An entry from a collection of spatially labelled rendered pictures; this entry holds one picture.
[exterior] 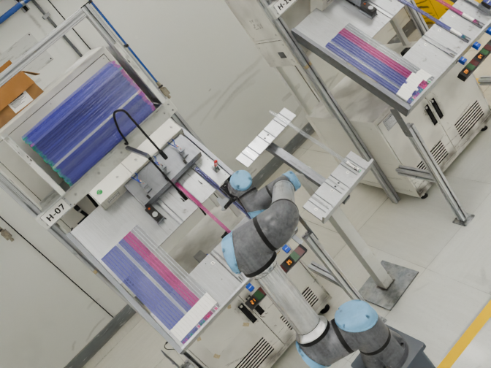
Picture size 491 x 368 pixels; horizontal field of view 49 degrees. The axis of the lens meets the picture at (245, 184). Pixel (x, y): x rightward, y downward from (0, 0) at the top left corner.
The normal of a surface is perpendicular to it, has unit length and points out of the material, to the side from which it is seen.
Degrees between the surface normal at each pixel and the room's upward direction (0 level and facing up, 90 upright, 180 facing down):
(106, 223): 48
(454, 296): 0
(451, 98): 90
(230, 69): 90
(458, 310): 0
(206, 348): 90
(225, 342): 90
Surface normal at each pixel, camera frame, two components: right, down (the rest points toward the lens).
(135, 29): 0.44, 0.16
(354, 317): -0.47, -0.77
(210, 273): -0.06, -0.36
